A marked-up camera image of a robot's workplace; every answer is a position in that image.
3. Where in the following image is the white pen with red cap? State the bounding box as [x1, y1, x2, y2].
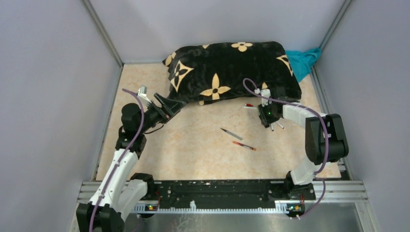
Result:
[242, 104, 258, 109]

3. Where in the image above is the black pillow with beige flowers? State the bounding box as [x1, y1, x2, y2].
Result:
[162, 41, 302, 105]

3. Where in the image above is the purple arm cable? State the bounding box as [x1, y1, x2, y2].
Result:
[242, 77, 330, 221]
[88, 88, 146, 232]

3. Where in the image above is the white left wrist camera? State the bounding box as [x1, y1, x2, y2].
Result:
[137, 86, 151, 107]

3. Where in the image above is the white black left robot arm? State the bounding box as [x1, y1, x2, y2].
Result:
[76, 92, 186, 232]

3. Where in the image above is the teal cloth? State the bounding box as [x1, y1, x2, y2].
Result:
[286, 47, 322, 83]

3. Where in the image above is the red orange pen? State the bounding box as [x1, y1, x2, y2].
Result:
[232, 141, 256, 151]

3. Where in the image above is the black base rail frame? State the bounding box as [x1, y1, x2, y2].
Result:
[77, 179, 369, 219]

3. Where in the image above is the grey checkered pen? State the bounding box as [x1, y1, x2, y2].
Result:
[220, 128, 243, 141]

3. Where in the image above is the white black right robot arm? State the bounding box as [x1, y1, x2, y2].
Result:
[257, 102, 349, 199]

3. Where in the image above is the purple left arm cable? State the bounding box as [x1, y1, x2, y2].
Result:
[88, 88, 146, 232]

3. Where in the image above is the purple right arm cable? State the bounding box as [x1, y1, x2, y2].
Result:
[242, 77, 330, 221]

